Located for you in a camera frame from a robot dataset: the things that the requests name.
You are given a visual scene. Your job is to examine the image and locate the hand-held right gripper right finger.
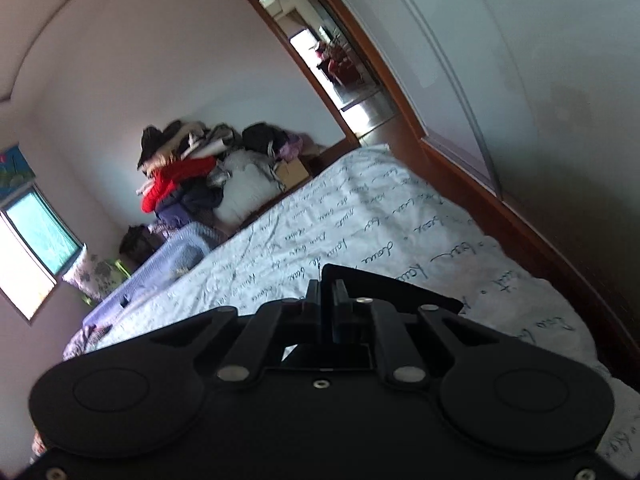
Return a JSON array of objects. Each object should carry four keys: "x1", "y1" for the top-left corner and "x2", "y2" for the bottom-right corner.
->
[{"x1": 324, "y1": 280, "x2": 521, "y2": 392}]

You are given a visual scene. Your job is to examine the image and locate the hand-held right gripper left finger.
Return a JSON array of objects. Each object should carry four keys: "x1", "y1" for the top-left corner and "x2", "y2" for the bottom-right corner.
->
[{"x1": 150, "y1": 279, "x2": 324, "y2": 384}]

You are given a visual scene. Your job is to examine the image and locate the black pants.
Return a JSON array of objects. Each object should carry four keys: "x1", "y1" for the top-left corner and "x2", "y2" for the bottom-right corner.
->
[{"x1": 280, "y1": 263, "x2": 464, "y2": 372}]

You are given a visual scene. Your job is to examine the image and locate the white printed bed sheet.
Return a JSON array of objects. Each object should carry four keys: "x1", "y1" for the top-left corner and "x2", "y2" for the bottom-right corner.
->
[{"x1": 64, "y1": 144, "x2": 640, "y2": 476}]

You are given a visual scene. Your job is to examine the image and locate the cardboard box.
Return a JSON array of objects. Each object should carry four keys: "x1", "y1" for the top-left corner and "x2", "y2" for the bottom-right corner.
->
[{"x1": 274, "y1": 157, "x2": 312, "y2": 192}]

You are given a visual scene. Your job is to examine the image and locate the white stuffed bag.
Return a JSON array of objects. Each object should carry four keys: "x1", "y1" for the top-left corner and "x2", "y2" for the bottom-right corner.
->
[{"x1": 214, "y1": 150, "x2": 282, "y2": 237}]

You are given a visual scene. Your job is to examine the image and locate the light blue blanket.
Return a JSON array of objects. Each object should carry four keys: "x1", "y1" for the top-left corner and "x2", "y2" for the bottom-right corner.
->
[{"x1": 81, "y1": 222, "x2": 229, "y2": 335}]

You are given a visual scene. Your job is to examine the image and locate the dark blue clothes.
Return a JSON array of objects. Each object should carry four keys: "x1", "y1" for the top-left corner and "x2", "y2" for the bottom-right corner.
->
[{"x1": 156, "y1": 180, "x2": 227, "y2": 227}]

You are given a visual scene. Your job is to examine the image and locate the purple cloth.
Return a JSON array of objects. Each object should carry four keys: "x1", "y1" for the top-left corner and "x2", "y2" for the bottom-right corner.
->
[{"x1": 277, "y1": 134, "x2": 307, "y2": 162}]

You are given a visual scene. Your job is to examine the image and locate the black backpack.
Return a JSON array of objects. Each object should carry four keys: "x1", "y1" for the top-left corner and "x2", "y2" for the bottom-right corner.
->
[{"x1": 242, "y1": 122, "x2": 292, "y2": 155}]

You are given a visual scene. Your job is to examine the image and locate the black bag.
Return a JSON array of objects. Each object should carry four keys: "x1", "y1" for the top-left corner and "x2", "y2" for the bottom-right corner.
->
[{"x1": 118, "y1": 224, "x2": 167, "y2": 269}]

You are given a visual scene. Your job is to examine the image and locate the red garment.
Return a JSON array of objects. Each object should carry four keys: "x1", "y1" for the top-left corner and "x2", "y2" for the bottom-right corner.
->
[{"x1": 141, "y1": 156, "x2": 219, "y2": 214}]

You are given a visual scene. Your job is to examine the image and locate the floral pillow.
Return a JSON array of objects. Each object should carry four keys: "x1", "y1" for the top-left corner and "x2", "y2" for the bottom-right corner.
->
[{"x1": 61, "y1": 249, "x2": 122, "y2": 302}]

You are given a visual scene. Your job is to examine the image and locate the patterned purple quilt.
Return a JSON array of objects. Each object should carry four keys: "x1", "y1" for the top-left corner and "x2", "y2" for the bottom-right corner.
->
[{"x1": 62, "y1": 324, "x2": 114, "y2": 362}]

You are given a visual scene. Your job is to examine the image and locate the red furniture piece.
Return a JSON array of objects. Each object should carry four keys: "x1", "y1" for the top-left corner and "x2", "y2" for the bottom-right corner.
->
[{"x1": 314, "y1": 39, "x2": 367, "y2": 87}]

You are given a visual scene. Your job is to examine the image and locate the window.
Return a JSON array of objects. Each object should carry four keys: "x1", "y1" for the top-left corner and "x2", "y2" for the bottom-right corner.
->
[{"x1": 0, "y1": 184, "x2": 84, "y2": 322}]

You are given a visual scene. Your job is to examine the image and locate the white sliding wardrobe door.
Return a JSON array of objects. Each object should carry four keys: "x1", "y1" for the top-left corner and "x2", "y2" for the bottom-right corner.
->
[{"x1": 310, "y1": 0, "x2": 504, "y2": 199}]

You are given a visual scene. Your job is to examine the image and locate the wooden bed frame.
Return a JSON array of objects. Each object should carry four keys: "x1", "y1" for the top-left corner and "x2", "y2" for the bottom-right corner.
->
[{"x1": 419, "y1": 137, "x2": 623, "y2": 378}]

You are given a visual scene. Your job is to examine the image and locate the wooden door frame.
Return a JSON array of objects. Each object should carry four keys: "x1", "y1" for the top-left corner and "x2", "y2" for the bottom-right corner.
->
[{"x1": 219, "y1": 0, "x2": 427, "y2": 150}]

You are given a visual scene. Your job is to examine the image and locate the wall poster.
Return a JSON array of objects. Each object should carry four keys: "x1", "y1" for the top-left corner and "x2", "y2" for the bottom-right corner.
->
[{"x1": 0, "y1": 144, "x2": 39, "y2": 207}]

